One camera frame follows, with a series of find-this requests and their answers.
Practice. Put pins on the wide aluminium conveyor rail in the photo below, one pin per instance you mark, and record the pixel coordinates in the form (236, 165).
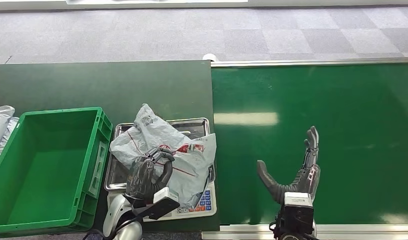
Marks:
(243, 232)

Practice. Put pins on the thin aluminium conveyor rail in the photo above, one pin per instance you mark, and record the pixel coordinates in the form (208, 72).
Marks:
(306, 62)

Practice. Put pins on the grey plastic mailer bag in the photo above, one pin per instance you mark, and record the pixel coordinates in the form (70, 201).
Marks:
(6, 136)

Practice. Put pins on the white scale with steel tray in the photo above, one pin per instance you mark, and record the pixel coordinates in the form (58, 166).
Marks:
(205, 202)

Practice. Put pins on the green plastic crate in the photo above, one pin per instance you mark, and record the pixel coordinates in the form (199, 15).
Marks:
(41, 165)

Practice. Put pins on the grey plastic mailer package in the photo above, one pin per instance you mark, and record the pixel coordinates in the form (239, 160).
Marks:
(187, 165)

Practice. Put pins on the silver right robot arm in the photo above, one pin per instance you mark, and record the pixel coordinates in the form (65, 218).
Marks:
(290, 236)

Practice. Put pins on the green conveyor belt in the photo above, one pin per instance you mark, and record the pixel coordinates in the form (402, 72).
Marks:
(339, 99)

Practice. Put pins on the white conveyor roller end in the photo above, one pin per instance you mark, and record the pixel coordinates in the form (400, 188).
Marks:
(210, 57)

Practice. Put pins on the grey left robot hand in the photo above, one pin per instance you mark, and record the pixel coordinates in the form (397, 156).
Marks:
(140, 179)

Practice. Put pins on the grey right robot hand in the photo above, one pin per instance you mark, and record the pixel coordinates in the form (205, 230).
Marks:
(305, 180)

